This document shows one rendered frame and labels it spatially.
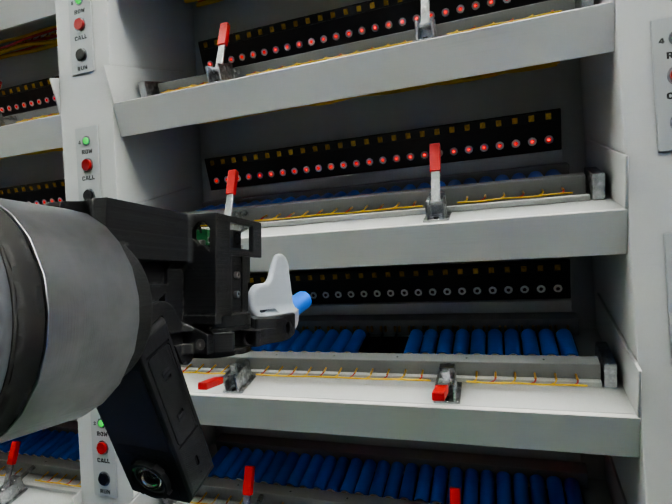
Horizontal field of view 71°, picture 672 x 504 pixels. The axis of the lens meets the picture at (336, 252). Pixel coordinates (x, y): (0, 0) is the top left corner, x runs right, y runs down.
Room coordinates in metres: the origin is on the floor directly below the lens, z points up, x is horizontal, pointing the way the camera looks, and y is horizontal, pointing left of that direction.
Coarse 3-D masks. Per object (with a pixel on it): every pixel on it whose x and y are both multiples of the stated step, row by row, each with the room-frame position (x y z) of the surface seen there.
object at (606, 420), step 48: (384, 336) 0.69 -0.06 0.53; (576, 336) 0.60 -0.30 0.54; (192, 384) 0.63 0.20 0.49; (288, 384) 0.60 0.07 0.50; (336, 384) 0.58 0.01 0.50; (384, 384) 0.56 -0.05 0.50; (432, 384) 0.55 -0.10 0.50; (480, 384) 0.53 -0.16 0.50; (624, 384) 0.49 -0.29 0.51; (336, 432) 0.56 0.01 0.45; (384, 432) 0.54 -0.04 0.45; (432, 432) 0.52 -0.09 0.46; (480, 432) 0.50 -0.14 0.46; (528, 432) 0.48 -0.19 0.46; (576, 432) 0.47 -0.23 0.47; (624, 432) 0.45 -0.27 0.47
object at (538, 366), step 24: (192, 360) 0.66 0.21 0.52; (216, 360) 0.65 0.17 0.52; (264, 360) 0.63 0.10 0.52; (288, 360) 0.61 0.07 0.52; (312, 360) 0.60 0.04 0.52; (336, 360) 0.59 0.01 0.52; (360, 360) 0.58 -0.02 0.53; (384, 360) 0.57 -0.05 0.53; (408, 360) 0.56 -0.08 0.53; (432, 360) 0.55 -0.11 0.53; (456, 360) 0.55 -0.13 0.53; (480, 360) 0.54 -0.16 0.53; (504, 360) 0.53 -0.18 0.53; (528, 360) 0.52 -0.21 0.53; (552, 360) 0.52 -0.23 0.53; (576, 360) 0.51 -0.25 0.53; (528, 384) 0.51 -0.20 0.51; (552, 384) 0.50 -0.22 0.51; (576, 384) 0.49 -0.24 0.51
